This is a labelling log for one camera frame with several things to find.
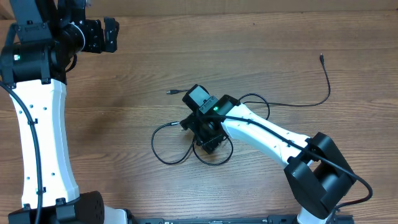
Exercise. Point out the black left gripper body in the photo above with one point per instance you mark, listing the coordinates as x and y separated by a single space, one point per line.
93 42

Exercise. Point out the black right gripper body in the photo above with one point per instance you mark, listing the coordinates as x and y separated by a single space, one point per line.
210 140

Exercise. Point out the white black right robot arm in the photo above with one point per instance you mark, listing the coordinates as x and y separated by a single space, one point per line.
316 170

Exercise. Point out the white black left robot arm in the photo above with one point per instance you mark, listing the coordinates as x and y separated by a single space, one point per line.
41 47

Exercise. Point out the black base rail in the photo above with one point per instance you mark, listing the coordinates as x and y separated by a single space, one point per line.
271 219

